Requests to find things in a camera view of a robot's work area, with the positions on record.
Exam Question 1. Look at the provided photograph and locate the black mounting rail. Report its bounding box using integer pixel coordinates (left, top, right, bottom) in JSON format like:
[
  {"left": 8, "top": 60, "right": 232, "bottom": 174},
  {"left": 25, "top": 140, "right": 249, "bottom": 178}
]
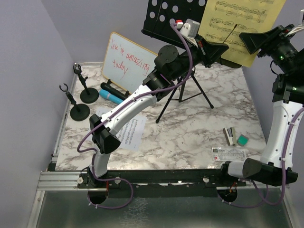
[{"left": 77, "top": 169, "right": 245, "bottom": 198}]

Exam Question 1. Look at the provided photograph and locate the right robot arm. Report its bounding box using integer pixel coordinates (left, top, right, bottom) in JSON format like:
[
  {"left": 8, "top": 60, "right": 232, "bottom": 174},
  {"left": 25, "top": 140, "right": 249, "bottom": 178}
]
[{"left": 218, "top": 24, "right": 304, "bottom": 186}]

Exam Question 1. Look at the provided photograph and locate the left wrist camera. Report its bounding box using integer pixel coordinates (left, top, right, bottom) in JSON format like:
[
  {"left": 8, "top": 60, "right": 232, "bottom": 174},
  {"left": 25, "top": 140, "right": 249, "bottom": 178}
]
[{"left": 175, "top": 19, "right": 200, "bottom": 47}]

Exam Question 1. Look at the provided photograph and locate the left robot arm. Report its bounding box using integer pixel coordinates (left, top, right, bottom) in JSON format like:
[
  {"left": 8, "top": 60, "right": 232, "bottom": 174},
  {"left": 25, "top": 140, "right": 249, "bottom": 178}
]
[{"left": 88, "top": 36, "right": 228, "bottom": 188}]

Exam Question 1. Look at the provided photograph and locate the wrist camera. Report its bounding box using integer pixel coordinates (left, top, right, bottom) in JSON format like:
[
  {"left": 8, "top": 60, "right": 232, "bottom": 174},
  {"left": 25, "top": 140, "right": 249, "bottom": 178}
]
[
  {"left": 175, "top": 19, "right": 200, "bottom": 47},
  {"left": 286, "top": 21, "right": 304, "bottom": 37}
]

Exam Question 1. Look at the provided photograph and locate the black microphone orange tip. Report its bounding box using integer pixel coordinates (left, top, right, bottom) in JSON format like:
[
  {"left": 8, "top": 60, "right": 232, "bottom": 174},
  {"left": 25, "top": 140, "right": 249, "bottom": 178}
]
[{"left": 100, "top": 82, "right": 128, "bottom": 100}]

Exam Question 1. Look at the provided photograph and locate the green eraser block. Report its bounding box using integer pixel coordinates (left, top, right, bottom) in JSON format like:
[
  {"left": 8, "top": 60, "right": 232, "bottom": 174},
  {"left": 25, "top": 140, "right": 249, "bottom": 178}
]
[{"left": 237, "top": 134, "right": 249, "bottom": 146}]

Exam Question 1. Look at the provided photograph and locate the black tripod music stand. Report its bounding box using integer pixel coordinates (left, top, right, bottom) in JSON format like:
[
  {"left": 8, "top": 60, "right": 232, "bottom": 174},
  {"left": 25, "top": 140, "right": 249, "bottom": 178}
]
[{"left": 141, "top": 0, "right": 243, "bottom": 124}]

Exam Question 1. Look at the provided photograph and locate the clear ruler set packet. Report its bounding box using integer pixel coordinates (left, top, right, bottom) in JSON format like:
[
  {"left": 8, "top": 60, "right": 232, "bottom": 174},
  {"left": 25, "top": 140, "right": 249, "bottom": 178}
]
[{"left": 211, "top": 146, "right": 248, "bottom": 162}]

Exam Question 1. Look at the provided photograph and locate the yellow-framed whiteboard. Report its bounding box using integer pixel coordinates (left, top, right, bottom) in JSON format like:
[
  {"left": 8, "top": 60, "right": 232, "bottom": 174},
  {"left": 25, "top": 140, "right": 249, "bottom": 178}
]
[{"left": 101, "top": 32, "right": 157, "bottom": 93}]

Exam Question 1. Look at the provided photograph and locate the white sheet music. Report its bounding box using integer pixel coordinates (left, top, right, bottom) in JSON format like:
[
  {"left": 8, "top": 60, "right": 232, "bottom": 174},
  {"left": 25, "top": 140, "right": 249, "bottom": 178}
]
[{"left": 92, "top": 115, "right": 146, "bottom": 154}]

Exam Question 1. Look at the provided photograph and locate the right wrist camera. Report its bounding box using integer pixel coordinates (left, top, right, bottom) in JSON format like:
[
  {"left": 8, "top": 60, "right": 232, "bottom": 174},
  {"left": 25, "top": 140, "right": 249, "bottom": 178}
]
[{"left": 286, "top": 21, "right": 304, "bottom": 37}]

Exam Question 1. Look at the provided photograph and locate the aluminium frame rail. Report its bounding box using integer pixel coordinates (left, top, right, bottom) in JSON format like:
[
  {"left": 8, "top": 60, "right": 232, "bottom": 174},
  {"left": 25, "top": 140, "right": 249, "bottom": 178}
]
[{"left": 37, "top": 171, "right": 80, "bottom": 191}]

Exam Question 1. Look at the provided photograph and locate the yellow sheet music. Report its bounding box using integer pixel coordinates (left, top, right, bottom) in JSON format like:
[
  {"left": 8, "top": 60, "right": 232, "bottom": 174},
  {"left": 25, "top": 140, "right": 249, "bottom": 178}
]
[{"left": 198, "top": 0, "right": 285, "bottom": 67}]

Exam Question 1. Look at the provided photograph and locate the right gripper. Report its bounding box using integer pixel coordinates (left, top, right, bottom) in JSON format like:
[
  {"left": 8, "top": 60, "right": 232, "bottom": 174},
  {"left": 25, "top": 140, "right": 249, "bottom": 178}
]
[{"left": 241, "top": 24, "right": 299, "bottom": 74}]

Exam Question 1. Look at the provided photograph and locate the black microphone stand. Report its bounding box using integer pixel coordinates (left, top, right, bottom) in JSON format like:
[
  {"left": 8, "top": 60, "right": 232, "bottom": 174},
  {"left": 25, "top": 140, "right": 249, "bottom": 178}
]
[
  {"left": 73, "top": 63, "right": 99, "bottom": 104},
  {"left": 59, "top": 83, "right": 90, "bottom": 122}
]

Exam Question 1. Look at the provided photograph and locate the blue-headed microphone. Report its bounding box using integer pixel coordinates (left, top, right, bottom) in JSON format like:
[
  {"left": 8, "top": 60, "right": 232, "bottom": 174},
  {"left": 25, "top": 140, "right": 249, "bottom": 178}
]
[{"left": 99, "top": 89, "right": 123, "bottom": 105}]

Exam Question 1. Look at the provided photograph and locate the grey stapler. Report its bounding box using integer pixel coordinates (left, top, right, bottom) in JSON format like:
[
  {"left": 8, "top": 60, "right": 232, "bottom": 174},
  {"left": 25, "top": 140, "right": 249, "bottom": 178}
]
[{"left": 223, "top": 127, "right": 237, "bottom": 146}]

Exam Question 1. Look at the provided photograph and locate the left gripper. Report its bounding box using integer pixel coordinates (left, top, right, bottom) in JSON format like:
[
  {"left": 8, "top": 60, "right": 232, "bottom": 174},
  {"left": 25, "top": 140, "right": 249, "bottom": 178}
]
[{"left": 170, "top": 32, "right": 226, "bottom": 80}]

